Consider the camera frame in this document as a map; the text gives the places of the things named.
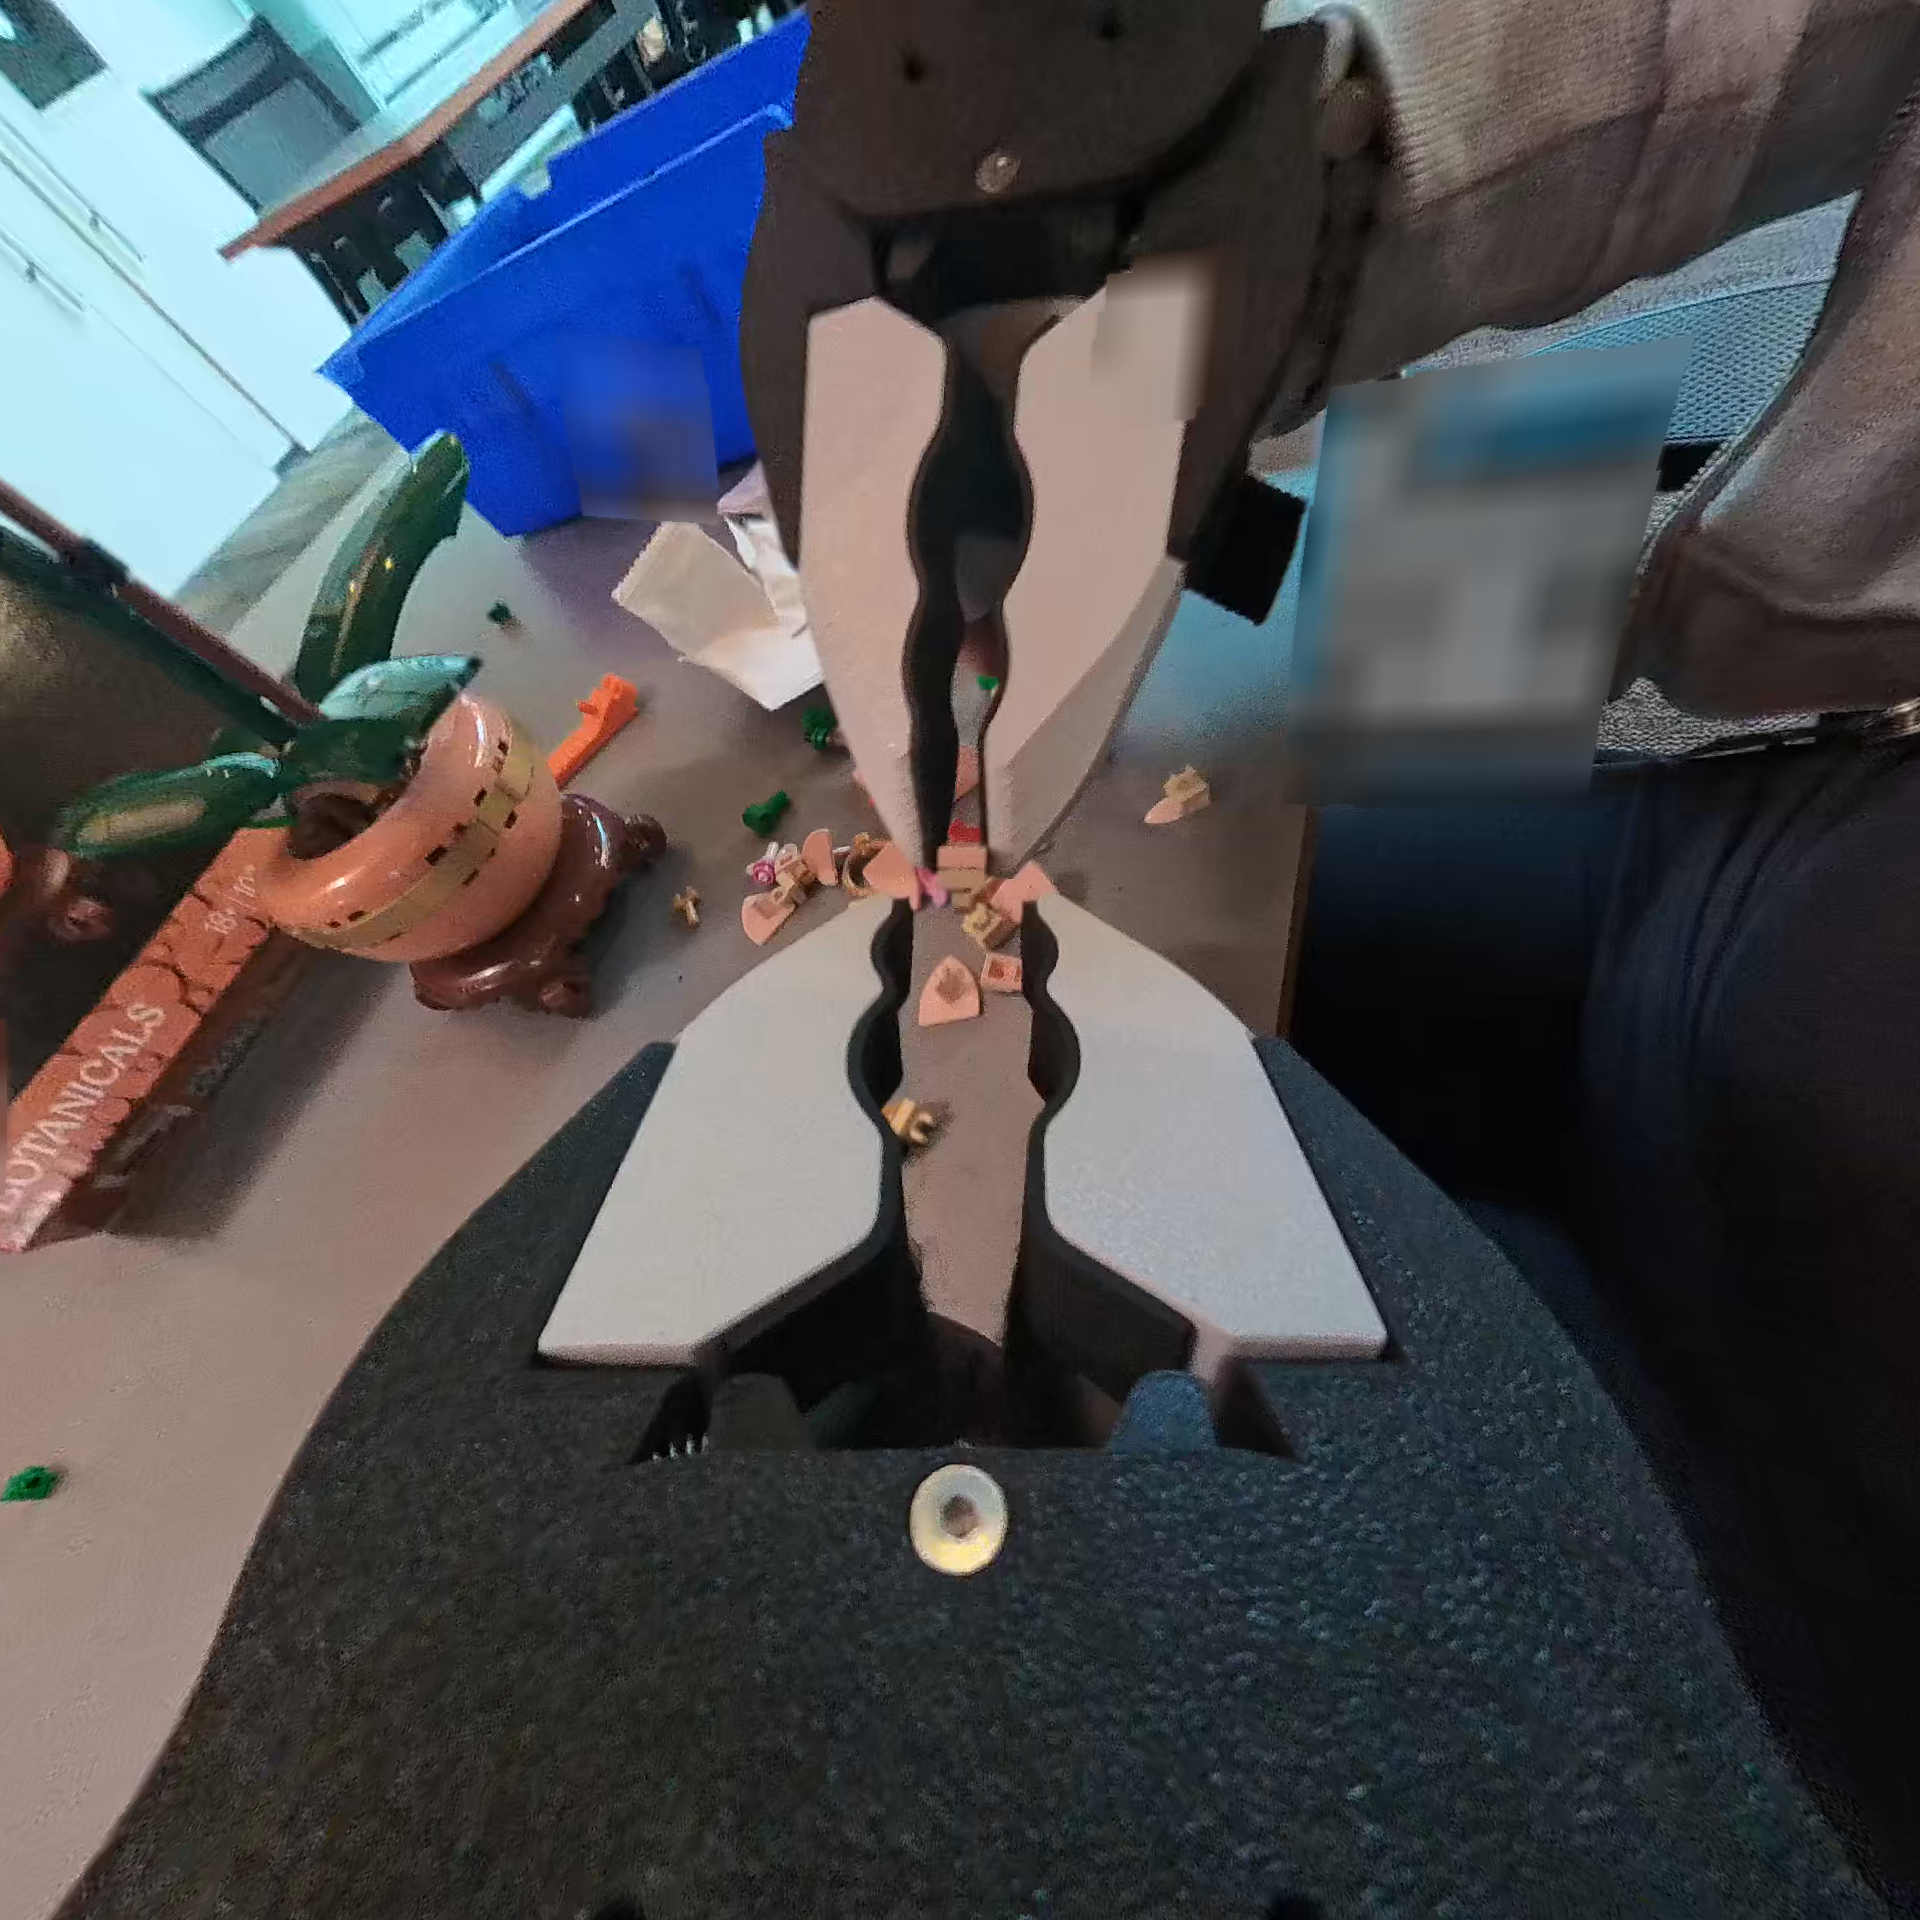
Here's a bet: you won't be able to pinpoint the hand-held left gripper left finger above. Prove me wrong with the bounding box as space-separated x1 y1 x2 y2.
536 905 938 1374

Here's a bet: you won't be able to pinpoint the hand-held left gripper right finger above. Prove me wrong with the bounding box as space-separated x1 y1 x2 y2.
1025 895 1393 1367

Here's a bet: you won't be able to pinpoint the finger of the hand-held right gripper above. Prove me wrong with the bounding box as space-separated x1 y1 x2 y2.
970 303 1206 869
804 295 962 865

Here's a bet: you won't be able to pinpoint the pile of small tan bricks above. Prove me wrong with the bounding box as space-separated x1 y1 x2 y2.
668 766 1216 1157

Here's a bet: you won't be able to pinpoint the person's right forearm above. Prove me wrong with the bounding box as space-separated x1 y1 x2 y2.
1336 0 1920 401

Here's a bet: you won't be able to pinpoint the grey desk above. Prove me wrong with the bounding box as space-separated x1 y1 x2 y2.
0 406 1324 1920

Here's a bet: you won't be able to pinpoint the white crumpled paper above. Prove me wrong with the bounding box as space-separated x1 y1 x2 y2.
612 478 830 713

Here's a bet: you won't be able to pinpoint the blue plastic bin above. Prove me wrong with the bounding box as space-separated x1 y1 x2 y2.
321 111 797 535
497 11 814 265

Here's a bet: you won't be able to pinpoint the orange brick separator tool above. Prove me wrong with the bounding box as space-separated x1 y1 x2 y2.
548 674 646 786

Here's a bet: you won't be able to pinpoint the brick plant in pot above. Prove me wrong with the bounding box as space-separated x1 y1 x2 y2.
0 433 670 1017

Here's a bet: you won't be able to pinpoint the person's dark trousers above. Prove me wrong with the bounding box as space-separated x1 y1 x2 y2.
1297 737 1920 1920

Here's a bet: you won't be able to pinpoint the brown wooden table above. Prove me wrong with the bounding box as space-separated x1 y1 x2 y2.
222 0 661 326

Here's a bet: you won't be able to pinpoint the dark plant toy box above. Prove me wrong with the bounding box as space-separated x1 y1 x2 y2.
0 517 325 1253

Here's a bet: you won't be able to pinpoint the grey office chair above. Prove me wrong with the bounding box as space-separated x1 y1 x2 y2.
1410 194 1870 454

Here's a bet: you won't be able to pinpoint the person's grey sweater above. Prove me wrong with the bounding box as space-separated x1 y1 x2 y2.
1628 165 1920 723

